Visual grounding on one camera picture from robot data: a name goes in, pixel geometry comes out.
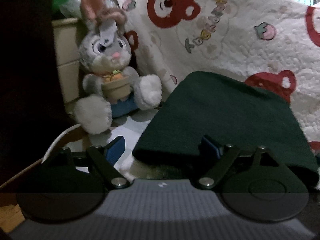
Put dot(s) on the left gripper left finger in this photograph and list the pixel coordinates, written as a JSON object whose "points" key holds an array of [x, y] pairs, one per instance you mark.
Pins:
{"points": [[100, 161]]}

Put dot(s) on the beige bedside drawer cabinet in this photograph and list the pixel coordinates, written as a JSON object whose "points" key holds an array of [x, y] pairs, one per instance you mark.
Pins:
{"points": [[67, 35]]}

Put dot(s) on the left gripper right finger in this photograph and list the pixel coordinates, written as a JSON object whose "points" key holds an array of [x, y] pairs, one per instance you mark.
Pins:
{"points": [[217, 163]]}

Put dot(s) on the dark denim jeans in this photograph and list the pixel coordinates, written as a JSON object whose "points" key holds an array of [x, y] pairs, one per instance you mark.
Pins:
{"points": [[228, 111]]}

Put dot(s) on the white bear print quilt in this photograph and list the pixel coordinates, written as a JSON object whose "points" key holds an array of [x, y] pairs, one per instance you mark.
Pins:
{"points": [[271, 44]]}

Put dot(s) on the grey bunny plush toy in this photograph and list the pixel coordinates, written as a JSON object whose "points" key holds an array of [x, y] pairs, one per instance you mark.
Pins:
{"points": [[113, 88]]}

